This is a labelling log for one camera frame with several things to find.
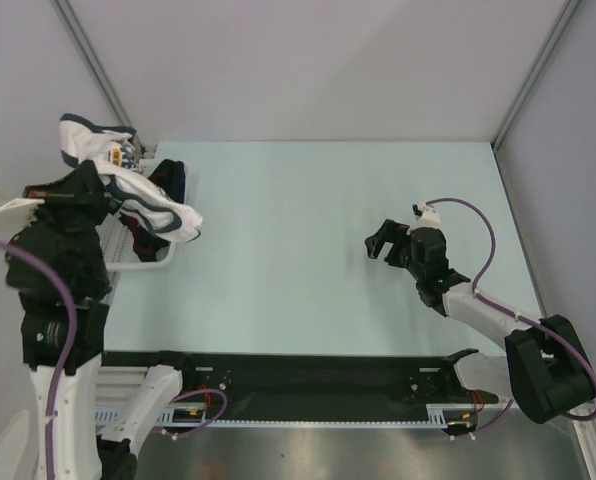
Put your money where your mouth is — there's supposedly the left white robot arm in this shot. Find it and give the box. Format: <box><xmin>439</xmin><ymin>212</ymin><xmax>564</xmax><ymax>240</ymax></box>
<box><xmin>0</xmin><ymin>161</ymin><xmax>199</xmax><ymax>479</ymax></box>

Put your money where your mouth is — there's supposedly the left aluminium frame post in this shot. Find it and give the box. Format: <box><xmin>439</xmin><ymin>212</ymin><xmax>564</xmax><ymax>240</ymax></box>
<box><xmin>50</xmin><ymin>0</ymin><xmax>133</xmax><ymax>127</ymax></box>

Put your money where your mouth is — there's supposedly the white tank top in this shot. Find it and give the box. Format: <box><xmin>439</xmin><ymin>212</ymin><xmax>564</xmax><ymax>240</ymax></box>
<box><xmin>59</xmin><ymin>113</ymin><xmax>203</xmax><ymax>243</ymax></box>

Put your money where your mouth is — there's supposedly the left cable duct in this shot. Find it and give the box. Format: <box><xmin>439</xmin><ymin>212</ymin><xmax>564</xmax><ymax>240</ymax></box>
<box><xmin>93</xmin><ymin>407</ymin><xmax>214</xmax><ymax>426</ymax></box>

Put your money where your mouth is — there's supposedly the white plastic basket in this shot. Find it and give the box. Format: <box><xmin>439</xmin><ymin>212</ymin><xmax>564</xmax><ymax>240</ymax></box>
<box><xmin>95</xmin><ymin>144</ymin><xmax>179</xmax><ymax>274</ymax></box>

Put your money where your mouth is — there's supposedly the right aluminium frame post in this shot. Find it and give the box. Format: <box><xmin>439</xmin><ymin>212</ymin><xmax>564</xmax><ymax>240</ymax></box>
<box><xmin>491</xmin><ymin>0</ymin><xmax>585</xmax><ymax>154</ymax></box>

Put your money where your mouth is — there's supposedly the navy tank top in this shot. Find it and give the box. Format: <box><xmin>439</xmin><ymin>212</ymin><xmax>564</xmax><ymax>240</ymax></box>
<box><xmin>120</xmin><ymin>159</ymin><xmax>186</xmax><ymax>263</ymax></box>

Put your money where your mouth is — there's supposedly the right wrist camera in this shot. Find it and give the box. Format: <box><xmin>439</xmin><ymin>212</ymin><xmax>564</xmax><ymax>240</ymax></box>
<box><xmin>408</xmin><ymin>202</ymin><xmax>441</xmax><ymax>234</ymax></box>

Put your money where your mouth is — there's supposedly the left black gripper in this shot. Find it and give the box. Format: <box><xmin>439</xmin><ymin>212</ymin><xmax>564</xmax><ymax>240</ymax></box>
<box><xmin>23</xmin><ymin>157</ymin><xmax>115</xmax><ymax>285</ymax></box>

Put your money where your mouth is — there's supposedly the cable duct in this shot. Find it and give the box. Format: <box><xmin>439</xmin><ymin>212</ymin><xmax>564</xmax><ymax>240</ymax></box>
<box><xmin>93</xmin><ymin>407</ymin><xmax>214</xmax><ymax>426</ymax></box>
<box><xmin>427</xmin><ymin>401</ymin><xmax>516</xmax><ymax>430</ymax></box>

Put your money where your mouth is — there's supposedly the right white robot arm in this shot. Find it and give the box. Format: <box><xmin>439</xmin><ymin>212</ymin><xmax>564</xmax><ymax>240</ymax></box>
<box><xmin>364</xmin><ymin>219</ymin><xmax>596</xmax><ymax>424</ymax></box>

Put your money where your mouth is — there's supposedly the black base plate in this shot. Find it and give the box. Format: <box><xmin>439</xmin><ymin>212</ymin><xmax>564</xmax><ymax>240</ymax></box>
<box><xmin>100</xmin><ymin>351</ymin><xmax>509</xmax><ymax>424</ymax></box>

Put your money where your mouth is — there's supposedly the right cable duct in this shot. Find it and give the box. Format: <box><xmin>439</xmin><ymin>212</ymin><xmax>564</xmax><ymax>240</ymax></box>
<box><xmin>427</xmin><ymin>401</ymin><xmax>516</xmax><ymax>430</ymax></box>

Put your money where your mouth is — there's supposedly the aluminium frame post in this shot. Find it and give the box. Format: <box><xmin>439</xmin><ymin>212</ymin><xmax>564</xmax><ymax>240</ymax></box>
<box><xmin>50</xmin><ymin>0</ymin><xmax>133</xmax><ymax>127</ymax></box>
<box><xmin>491</xmin><ymin>0</ymin><xmax>585</xmax><ymax>154</ymax></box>

